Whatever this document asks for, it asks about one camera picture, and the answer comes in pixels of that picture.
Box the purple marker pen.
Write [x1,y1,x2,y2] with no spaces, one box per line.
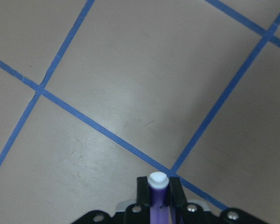
[148,171,169,224]

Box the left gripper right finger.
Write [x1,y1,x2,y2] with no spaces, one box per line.
[169,177,265,224]

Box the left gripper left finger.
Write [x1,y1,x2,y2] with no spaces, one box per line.
[73,176,150,224]

